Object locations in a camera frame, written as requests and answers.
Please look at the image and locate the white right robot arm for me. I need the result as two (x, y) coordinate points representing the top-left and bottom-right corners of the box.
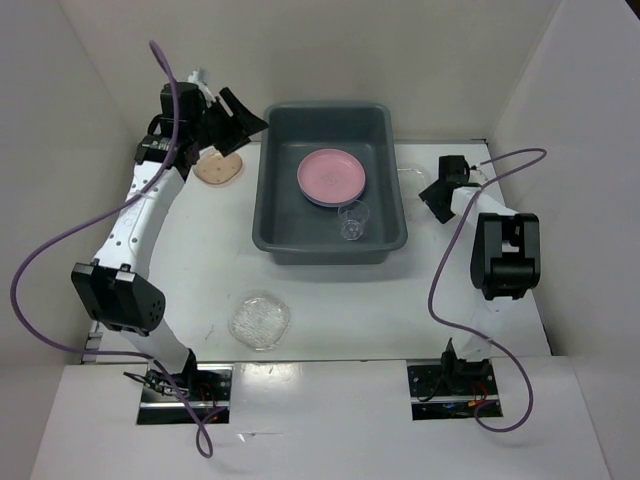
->
(419, 155), (541, 393)

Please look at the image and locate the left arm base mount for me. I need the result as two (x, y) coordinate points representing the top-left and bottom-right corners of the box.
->
(123, 363), (233, 426)

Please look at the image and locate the blue plastic plate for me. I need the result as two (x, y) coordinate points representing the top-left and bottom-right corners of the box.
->
(299, 182), (366, 208)

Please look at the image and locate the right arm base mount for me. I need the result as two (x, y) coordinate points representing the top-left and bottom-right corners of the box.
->
(406, 360), (503, 421)

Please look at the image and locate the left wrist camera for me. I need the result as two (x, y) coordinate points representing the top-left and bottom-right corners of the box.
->
(187, 67), (216, 106)

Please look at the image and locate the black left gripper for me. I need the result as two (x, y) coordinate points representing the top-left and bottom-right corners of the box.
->
(189, 86), (269, 157)

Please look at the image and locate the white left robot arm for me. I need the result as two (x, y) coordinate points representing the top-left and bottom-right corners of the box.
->
(71, 81), (268, 400)

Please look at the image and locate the peach square dish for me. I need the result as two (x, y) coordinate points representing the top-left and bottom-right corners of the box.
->
(193, 152), (244, 187)

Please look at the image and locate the pink plastic plate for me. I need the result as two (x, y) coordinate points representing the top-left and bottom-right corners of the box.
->
(296, 149), (366, 185)

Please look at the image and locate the grey plastic bin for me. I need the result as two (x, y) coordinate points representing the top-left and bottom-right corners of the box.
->
(252, 101), (408, 265)

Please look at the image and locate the clear textured square dish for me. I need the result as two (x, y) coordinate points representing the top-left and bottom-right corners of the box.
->
(228, 290), (291, 352)

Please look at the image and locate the clear plastic cup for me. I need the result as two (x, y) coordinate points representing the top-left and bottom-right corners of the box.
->
(338, 200), (370, 241)

